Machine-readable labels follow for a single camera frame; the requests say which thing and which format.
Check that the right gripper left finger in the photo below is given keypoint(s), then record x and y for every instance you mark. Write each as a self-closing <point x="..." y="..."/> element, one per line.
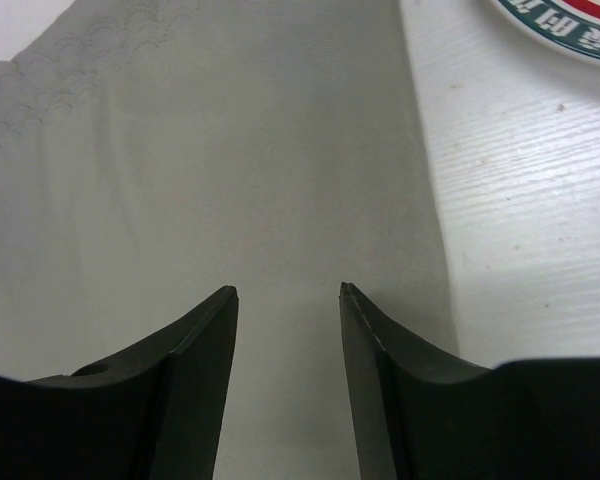
<point x="153" y="410"/>

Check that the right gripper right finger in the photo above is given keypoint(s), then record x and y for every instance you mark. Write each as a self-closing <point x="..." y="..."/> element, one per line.
<point x="421" y="413"/>

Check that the grey cloth placemat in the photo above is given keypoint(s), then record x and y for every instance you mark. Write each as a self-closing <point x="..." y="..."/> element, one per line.
<point x="154" y="151"/>

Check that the white plate green red rim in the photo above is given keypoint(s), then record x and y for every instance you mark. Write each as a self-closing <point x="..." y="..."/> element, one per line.
<point x="569" y="28"/>

